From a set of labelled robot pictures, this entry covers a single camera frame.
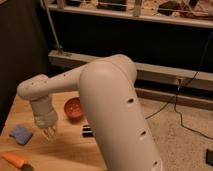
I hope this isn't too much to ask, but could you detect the metal pole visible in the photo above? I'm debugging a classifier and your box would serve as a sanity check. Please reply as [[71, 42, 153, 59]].
[[43, 0, 63, 52]]

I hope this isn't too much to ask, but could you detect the black cable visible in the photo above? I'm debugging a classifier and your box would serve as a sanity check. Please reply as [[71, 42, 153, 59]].
[[144, 33, 213, 141]]

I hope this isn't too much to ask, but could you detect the black rectangular block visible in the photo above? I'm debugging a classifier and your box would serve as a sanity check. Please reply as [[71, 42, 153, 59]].
[[82, 125, 93, 137]]

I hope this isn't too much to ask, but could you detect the clear plastic bottle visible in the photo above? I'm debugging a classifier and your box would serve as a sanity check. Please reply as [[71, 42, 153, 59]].
[[42, 125, 57, 140]]

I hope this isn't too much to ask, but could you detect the wooden table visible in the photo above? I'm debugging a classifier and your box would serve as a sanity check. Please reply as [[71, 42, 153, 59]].
[[0, 92, 107, 171]]

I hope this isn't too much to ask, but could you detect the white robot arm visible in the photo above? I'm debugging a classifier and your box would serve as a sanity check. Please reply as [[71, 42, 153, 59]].
[[17, 54, 164, 171]]

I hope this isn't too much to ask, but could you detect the white shelf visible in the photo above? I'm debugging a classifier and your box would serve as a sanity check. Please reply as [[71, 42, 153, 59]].
[[44, 0, 213, 29]]

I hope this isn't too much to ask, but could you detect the orange bowl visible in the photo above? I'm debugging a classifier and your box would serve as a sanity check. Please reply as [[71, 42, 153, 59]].
[[64, 97, 83, 120]]

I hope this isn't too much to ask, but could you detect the black object on floor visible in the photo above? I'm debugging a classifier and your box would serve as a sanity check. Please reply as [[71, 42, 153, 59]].
[[206, 149, 213, 166]]

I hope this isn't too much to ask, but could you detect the blue sponge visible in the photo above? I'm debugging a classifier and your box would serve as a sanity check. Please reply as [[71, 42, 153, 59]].
[[9, 125, 33, 145]]

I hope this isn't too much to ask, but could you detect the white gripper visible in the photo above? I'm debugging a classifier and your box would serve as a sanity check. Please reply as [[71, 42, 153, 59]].
[[30, 96, 58, 129]]

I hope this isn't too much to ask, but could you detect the orange handled tool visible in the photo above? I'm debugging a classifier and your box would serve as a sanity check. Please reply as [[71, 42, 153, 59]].
[[2, 153, 34, 171]]

